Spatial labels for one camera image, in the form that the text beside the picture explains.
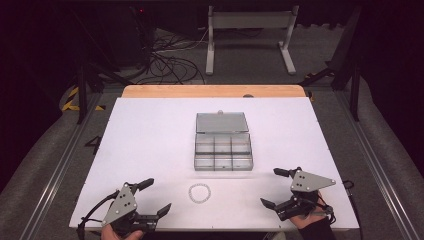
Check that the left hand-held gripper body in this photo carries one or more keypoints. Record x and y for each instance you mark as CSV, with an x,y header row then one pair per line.
x,y
120,206

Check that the aluminium floor rail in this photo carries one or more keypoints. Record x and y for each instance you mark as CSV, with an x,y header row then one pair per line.
x,y
60,170
373,166

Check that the clear plastic compartment box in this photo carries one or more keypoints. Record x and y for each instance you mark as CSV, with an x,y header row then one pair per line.
x,y
222,143

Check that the person's right hand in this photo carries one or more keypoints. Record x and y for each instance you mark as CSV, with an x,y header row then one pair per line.
x,y
301,222

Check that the black angled stand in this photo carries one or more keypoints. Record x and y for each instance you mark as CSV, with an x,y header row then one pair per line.
x,y
346,60

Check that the person's left hand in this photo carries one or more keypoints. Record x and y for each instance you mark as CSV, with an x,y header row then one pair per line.
x,y
115,234

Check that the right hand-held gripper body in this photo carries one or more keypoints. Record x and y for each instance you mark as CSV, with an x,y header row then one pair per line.
x,y
308,183

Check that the white metal frame stand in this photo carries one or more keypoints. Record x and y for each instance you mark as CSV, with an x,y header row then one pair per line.
x,y
213,40

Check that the black tripod stand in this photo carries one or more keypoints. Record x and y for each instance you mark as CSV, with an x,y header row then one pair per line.
x,y
81,83

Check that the yellow black floor tape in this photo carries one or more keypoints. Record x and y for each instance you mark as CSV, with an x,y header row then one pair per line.
x,y
71,98

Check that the wooden table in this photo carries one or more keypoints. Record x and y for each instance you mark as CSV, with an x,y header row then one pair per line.
x,y
213,91

